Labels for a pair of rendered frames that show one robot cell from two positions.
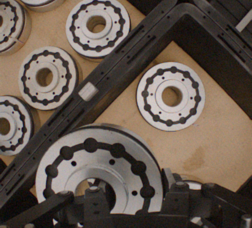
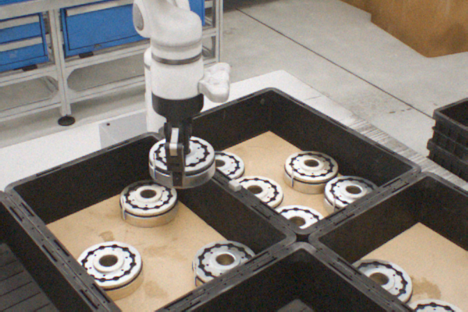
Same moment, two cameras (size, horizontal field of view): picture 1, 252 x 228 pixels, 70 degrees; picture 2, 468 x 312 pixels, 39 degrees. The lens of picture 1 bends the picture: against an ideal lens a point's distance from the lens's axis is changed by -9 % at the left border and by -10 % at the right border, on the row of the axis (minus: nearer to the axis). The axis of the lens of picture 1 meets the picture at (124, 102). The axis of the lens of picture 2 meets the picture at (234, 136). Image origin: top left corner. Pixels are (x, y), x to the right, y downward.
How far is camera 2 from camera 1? 0.94 m
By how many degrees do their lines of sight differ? 55
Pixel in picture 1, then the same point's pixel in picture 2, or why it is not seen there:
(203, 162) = (150, 297)
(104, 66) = (251, 196)
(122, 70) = (246, 203)
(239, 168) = not seen: outside the picture
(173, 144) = (177, 276)
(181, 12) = (287, 233)
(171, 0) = (298, 230)
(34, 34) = (301, 195)
